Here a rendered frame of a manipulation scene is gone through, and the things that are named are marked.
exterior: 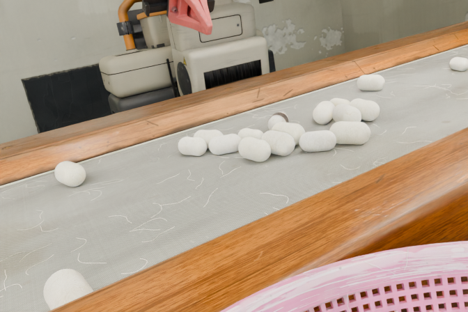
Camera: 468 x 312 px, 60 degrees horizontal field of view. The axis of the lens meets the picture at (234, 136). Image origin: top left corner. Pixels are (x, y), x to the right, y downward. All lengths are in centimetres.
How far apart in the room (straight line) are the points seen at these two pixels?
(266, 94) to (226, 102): 6
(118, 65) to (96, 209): 96
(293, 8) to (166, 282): 273
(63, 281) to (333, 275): 13
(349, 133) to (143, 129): 26
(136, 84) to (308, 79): 76
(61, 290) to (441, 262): 16
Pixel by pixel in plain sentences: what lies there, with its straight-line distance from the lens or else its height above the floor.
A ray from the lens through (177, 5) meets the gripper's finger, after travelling 58.
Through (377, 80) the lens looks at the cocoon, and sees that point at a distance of 56.
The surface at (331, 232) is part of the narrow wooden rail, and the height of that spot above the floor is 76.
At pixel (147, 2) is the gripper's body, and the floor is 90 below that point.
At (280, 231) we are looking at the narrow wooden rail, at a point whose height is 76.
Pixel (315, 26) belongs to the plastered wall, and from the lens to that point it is 296.
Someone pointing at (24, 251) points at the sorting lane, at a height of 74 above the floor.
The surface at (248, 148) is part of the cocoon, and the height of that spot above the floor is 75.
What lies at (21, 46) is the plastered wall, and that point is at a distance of 242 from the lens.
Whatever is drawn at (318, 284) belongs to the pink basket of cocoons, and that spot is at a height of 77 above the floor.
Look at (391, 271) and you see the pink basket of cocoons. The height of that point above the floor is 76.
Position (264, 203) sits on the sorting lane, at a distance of 29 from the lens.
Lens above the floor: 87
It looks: 16 degrees down
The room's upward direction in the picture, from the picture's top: 10 degrees counter-clockwise
